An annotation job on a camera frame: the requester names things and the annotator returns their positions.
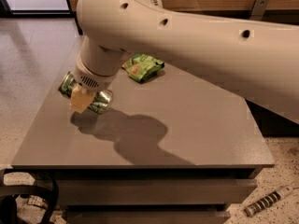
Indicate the green snack chip bag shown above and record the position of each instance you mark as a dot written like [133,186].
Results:
[141,67]

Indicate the green soda can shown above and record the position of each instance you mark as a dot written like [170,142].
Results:
[101,101]

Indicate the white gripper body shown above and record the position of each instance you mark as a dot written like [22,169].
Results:
[93,80]

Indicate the yellow-padded gripper finger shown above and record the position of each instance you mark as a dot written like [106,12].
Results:
[81,98]

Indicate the right metal bracket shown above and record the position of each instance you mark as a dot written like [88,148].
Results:
[258,10]

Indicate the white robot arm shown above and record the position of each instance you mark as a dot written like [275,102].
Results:
[256,60]

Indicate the white power strip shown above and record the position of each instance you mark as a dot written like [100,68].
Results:
[268,200]

